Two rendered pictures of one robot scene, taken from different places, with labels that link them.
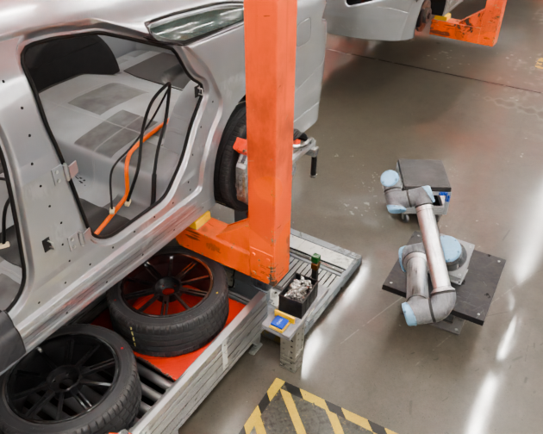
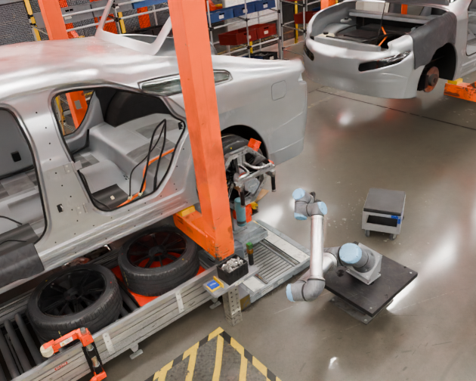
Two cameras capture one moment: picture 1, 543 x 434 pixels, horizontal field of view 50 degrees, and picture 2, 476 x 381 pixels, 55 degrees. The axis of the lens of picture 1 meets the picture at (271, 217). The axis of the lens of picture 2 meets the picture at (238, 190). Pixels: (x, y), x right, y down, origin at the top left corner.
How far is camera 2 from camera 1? 131 cm
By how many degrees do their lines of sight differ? 20
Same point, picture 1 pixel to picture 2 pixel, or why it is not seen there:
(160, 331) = (138, 277)
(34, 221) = (51, 193)
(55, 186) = (66, 174)
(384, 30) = (388, 91)
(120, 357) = (106, 287)
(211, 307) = (174, 267)
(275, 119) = (202, 144)
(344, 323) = (284, 300)
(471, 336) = (376, 327)
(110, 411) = (85, 317)
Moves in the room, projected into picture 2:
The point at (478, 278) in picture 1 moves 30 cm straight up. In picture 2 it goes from (386, 282) to (389, 252)
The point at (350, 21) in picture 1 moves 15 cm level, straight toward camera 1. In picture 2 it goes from (361, 84) to (358, 88)
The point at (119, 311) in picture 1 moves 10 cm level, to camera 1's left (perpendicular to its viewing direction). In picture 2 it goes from (121, 261) to (110, 258)
